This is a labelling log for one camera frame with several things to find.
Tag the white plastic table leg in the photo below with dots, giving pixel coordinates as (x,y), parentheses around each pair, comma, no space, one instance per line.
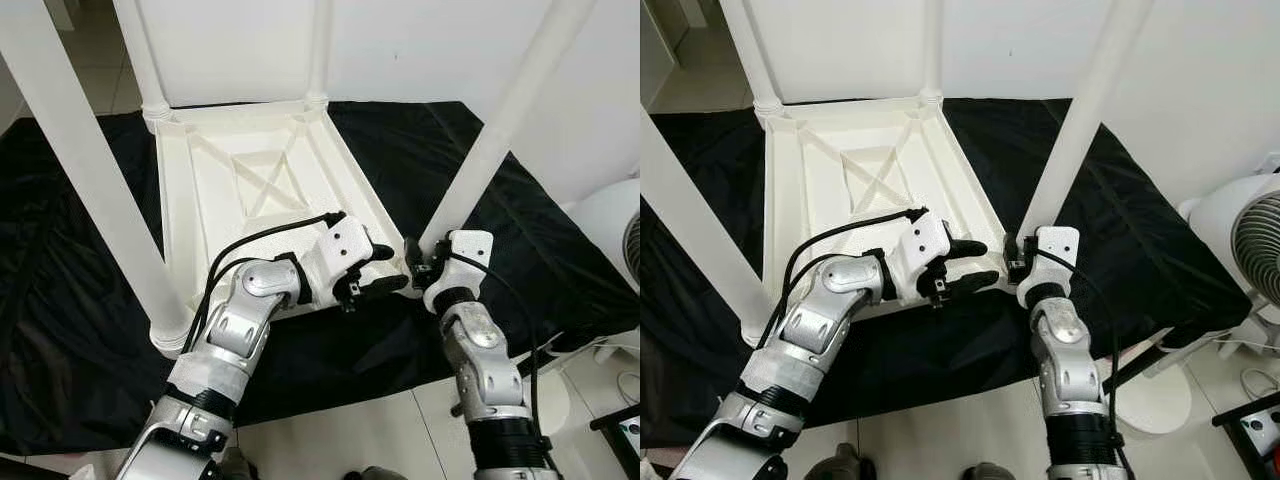
(320,50)
(80,180)
(690,230)
(931,50)
(140,50)
(750,50)
(1085,110)
(500,120)

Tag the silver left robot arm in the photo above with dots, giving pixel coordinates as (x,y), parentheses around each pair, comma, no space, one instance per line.
(240,320)
(830,310)

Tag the black tablecloth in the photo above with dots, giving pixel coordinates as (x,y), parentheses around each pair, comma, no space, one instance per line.
(560,260)
(1150,250)

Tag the black metal worktable leg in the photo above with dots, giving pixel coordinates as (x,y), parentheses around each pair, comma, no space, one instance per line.
(1135,365)

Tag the white fan head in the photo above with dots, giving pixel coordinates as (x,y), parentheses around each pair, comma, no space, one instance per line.
(1230,230)
(605,225)

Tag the grey right robot foot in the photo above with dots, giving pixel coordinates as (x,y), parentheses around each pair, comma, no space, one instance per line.
(375,474)
(988,473)

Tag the grey robot foot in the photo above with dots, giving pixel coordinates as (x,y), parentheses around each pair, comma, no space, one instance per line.
(375,474)
(235,468)
(832,469)
(988,473)

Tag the grey left robot foot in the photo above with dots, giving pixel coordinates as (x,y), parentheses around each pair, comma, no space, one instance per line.
(832,469)
(235,468)

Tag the black floor object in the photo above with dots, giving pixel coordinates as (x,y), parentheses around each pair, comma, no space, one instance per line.
(618,435)
(1250,435)

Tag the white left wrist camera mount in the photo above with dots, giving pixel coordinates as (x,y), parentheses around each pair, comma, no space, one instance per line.
(925,240)
(345,245)

